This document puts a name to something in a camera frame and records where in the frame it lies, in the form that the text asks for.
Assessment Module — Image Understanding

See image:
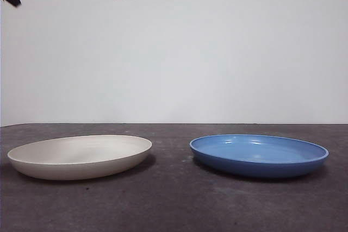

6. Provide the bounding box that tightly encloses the white round plate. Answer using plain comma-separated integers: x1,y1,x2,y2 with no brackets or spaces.
7,134,153,181

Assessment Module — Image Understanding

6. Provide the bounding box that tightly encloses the blue round plate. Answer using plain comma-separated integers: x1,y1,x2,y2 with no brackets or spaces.
189,134,330,180

